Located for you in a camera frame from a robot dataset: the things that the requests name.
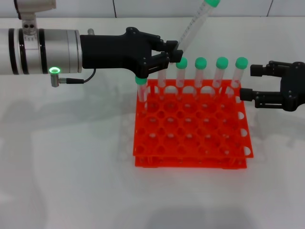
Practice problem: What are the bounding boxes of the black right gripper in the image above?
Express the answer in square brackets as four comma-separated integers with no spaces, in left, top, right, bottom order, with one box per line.
[240,61,305,112]

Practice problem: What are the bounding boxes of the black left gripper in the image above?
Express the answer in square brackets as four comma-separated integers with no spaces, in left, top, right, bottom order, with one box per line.
[80,27,183,79]

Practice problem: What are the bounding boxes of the green capped clear test tube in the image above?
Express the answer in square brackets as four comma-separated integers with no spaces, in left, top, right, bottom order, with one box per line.
[175,57,188,100]
[213,57,229,97]
[230,57,249,96]
[194,57,207,98]
[157,68,167,101]
[177,0,221,52]
[134,75,149,113]

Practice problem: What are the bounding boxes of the orange plastic test tube rack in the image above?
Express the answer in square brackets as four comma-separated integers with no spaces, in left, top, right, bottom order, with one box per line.
[132,78,255,169]

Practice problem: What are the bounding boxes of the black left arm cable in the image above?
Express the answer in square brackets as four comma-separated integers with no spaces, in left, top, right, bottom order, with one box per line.
[50,68,96,88]

